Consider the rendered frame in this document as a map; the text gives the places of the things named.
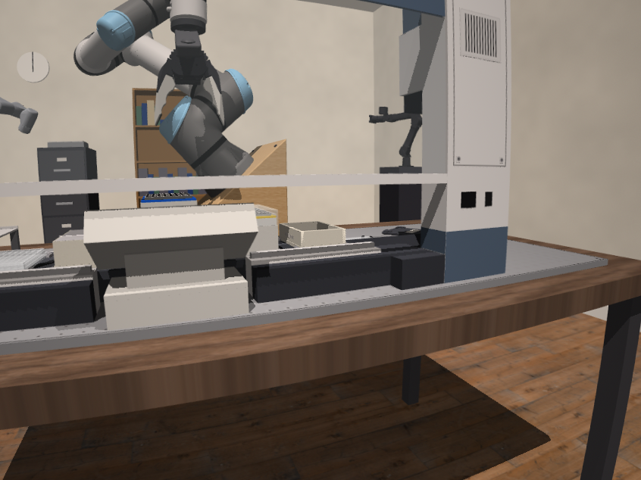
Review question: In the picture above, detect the cream one-well reservoir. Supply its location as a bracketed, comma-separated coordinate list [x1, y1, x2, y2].
[279, 221, 347, 248]

